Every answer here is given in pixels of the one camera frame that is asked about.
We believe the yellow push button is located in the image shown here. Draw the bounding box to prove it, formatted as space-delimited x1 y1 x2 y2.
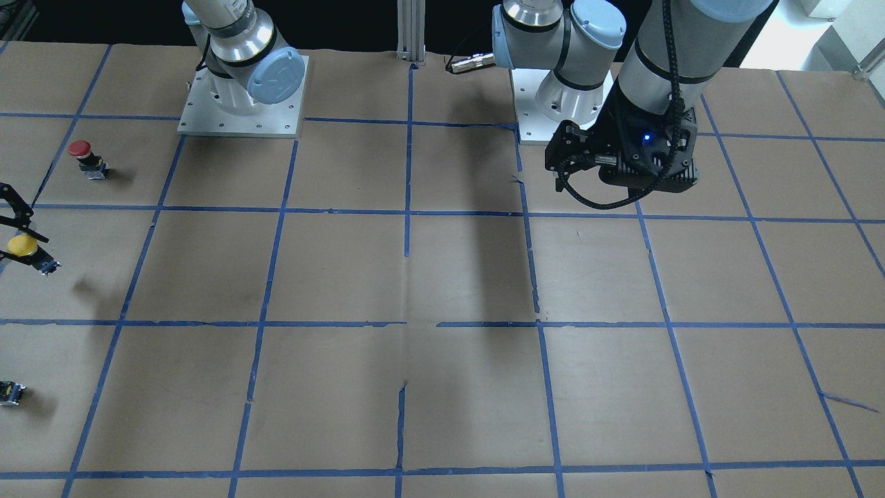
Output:
6 233 61 275

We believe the aluminium frame post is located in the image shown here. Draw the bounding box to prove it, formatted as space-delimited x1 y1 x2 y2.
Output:
396 0 426 65

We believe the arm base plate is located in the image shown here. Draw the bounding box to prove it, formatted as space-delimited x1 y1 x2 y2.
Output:
510 69 617 147
177 68 306 139

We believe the red-green push button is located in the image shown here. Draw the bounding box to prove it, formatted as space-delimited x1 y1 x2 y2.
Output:
66 140 108 181

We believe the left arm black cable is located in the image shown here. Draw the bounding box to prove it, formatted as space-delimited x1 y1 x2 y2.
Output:
560 0 692 209

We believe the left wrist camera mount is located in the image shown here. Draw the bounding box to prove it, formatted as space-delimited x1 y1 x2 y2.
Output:
599 107 699 194

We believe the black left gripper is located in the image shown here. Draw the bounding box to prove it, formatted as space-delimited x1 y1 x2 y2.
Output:
544 93 647 192

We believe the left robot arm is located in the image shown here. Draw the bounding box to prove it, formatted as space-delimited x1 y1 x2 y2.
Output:
491 1 770 201

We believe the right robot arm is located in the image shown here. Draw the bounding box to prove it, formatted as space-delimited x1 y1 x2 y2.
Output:
1 1 309 275

